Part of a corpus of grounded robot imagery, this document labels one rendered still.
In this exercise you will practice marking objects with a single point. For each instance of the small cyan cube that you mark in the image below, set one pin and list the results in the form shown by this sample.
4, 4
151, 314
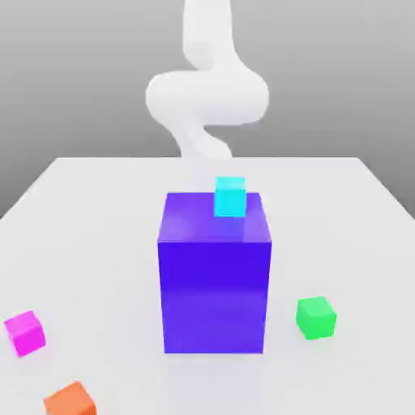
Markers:
230, 201

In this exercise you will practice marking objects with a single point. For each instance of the small magenta cube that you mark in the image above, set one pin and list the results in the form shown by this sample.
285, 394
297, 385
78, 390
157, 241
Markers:
25, 335

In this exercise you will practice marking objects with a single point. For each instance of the small green cube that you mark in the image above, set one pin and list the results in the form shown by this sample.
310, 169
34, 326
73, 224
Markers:
316, 319

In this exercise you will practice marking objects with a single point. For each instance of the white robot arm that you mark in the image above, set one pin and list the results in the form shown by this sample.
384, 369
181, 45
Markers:
207, 97

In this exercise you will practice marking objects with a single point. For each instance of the large purple box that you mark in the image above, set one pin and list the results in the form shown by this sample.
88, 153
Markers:
214, 285

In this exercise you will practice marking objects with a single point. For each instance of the small orange cube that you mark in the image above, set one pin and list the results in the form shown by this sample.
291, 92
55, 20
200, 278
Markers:
69, 402

